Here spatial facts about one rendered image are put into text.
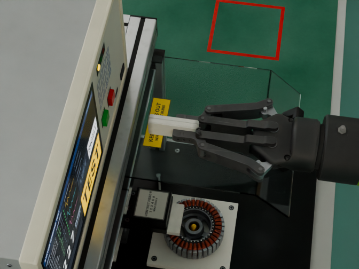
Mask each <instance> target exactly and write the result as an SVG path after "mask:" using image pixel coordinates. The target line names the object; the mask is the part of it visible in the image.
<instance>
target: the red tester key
mask: <svg viewBox="0 0 359 269"><path fill-rule="evenodd" d="M114 99H115V92H114V89H110V92H109V95H108V105H109V106H112V105H113V103H114Z"/></svg>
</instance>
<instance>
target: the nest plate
mask: <svg viewBox="0 0 359 269"><path fill-rule="evenodd" d="M172 196H173V203H177V202H178V201H180V202H181V200H183V199H185V200H186V199H187V198H190V200H191V198H192V197H191V196H184V195H176V194H172ZM196 198H198V197H195V201H196ZM201 199H202V198H200V200H201ZM206 200H207V201H209V202H210V203H212V204H214V206H217V208H218V209H219V210H220V212H221V214H222V215H223V218H224V223H225V227H224V237H223V241H222V243H221V245H220V246H219V248H218V249H217V250H215V252H214V253H212V254H211V255H209V256H208V255H207V257H205V258H203V256H202V258H201V259H198V257H197V259H193V257H191V259H188V256H187V257H186V258H184V257H182V255H181V256H179V255H178V254H175V253H174V252H173V251H172V250H171V249H170V247H168V245H167V243H166V241H165V238H164V234H162V233H155V232H153V233H152V238H151V244H150V249H149V254H148V258H147V263H146V264H147V266H150V267H157V268H164V269H230V261H231V254H232V246H233V238H234V233H235V225H236V218H237V210H238V203H232V202H224V201H217V200H210V199H205V201H206ZM191 218H196V219H198V218H197V217H189V218H187V219H185V220H183V221H184V222H185V223H186V222H187V221H188V220H189V219H191ZM202 224H203V226H204V232H206V233H208V232H209V228H208V225H207V223H206V222H205V221H202ZM180 234H181V235H182V236H183V237H185V238H186V235H185V233H184V228H183V227H181V230H180Z"/></svg>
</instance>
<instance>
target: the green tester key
mask: <svg viewBox="0 0 359 269"><path fill-rule="evenodd" d="M109 117H110V115H109V111H108V110H107V109H105V110H104V113H103V117H102V123H103V126H107V125H108V120H109Z"/></svg>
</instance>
